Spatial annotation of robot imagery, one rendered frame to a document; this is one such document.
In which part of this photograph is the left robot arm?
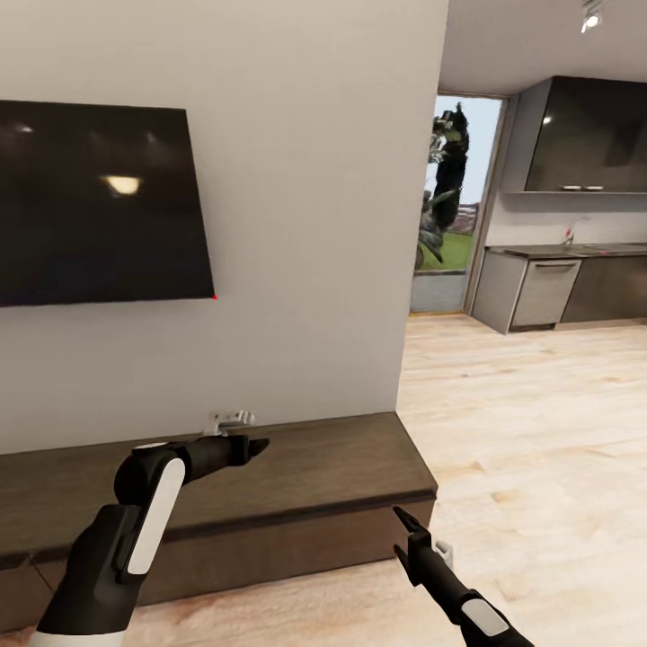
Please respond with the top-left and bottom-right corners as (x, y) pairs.
(27, 310), (461, 647)

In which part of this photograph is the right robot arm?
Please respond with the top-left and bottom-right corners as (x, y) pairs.
(393, 506), (536, 647)

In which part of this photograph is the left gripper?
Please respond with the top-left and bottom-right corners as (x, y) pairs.
(197, 434), (270, 477)

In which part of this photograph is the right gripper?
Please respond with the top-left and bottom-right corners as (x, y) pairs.
(393, 506), (452, 598)

